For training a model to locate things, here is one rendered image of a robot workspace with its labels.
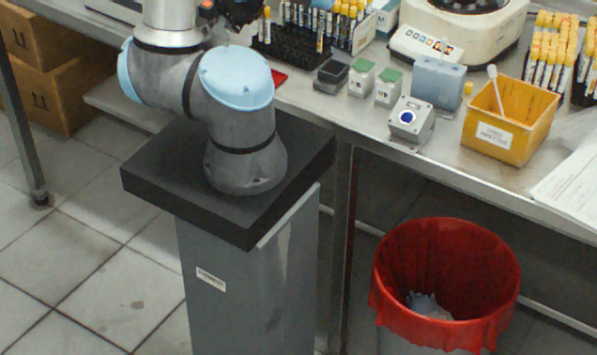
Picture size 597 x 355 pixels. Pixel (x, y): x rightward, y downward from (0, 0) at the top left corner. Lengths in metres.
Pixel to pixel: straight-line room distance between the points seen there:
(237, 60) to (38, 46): 1.64
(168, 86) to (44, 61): 1.61
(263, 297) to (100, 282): 1.12
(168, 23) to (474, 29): 0.72
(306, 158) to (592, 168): 0.54
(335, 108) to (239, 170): 0.39
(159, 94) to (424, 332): 0.89
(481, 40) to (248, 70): 0.66
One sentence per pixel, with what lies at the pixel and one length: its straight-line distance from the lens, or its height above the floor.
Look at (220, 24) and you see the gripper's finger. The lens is 1.82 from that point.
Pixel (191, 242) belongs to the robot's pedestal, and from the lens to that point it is 1.54.
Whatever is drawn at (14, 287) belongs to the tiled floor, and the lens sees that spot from 2.62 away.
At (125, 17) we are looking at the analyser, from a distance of 1.99.
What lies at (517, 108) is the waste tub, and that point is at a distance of 1.70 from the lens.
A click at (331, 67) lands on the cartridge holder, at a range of 1.80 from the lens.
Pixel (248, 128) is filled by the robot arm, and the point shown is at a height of 1.08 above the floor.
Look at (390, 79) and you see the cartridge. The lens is 1.68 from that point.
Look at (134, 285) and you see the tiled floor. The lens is 2.54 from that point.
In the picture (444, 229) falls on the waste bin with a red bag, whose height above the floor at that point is 0.42.
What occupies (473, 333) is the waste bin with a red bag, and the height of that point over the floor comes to 0.40.
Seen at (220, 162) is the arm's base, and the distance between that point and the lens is 1.39.
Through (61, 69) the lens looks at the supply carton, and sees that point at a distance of 2.97.
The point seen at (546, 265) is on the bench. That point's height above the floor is 0.27.
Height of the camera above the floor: 1.91
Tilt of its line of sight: 43 degrees down
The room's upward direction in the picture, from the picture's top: 1 degrees clockwise
